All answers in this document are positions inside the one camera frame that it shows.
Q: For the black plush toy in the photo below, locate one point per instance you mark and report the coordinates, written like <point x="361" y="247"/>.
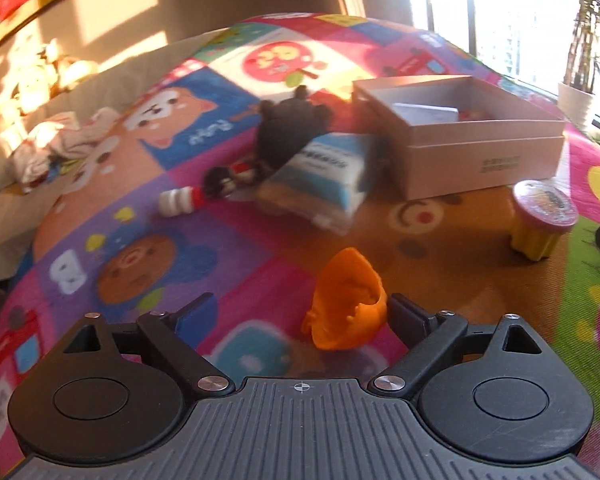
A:
<point x="285" y="130"/>

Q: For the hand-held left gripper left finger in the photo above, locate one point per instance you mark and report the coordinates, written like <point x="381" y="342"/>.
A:
<point x="200" y="312"/>

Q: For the blue and white tissue packet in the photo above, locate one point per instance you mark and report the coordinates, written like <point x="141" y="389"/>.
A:
<point x="325" y="170"/>

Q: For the potted plant in white pot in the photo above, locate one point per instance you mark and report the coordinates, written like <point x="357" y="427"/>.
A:
<point x="577" y="100"/>

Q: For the white card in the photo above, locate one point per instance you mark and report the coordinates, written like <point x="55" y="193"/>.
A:
<point x="425" y="112"/>

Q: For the colourful printed cartoon mat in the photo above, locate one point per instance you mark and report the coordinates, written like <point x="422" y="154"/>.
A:
<point x="130" y="170"/>

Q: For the orange plastic toy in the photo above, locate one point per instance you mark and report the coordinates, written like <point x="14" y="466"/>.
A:
<point x="350" y="285"/>

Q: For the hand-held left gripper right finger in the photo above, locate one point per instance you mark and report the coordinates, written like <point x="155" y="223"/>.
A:
<point x="405" y="317"/>

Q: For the small white bottle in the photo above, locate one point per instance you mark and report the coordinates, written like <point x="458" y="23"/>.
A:
<point x="177" y="202"/>

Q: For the beige sofa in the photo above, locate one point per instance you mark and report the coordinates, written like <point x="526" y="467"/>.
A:
<point x="10" y="210"/>

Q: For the white plush toy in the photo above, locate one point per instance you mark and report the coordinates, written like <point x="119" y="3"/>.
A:
<point x="40" y="75"/>

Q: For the yellow cup with pink lid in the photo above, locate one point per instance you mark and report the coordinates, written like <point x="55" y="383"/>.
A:
<point x="542" y="205"/>

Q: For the crumpled white cloth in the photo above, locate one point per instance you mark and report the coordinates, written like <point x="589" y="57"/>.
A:
<point x="75" y="135"/>

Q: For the pale cardboard box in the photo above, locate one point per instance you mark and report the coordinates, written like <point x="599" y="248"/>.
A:
<point x="480" y="155"/>

